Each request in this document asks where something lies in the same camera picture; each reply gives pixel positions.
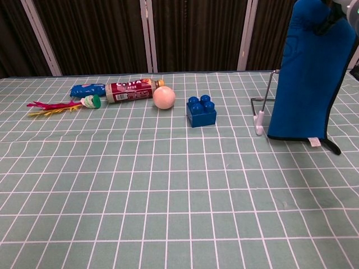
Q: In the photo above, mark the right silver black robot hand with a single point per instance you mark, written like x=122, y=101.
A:
x=332, y=18

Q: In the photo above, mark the black and blue cloth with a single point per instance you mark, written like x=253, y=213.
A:
x=303, y=84

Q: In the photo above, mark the blue building block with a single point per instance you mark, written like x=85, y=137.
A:
x=202, y=117

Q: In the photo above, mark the pale pink ball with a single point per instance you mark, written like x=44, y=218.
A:
x=164, y=98

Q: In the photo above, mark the Costa coffee bottle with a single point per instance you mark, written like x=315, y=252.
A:
x=129, y=89

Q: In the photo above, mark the black pleated curtain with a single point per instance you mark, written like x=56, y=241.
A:
x=98, y=33

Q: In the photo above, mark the colourful feather shuttlecock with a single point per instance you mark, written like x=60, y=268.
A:
x=95, y=101

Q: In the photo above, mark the blue snack packet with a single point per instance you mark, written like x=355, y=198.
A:
x=84, y=90

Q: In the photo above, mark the green checked tablecloth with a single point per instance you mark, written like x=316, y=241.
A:
x=140, y=196

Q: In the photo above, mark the white frame post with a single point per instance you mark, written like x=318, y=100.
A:
x=246, y=36
x=148, y=36
x=355, y=59
x=41, y=37

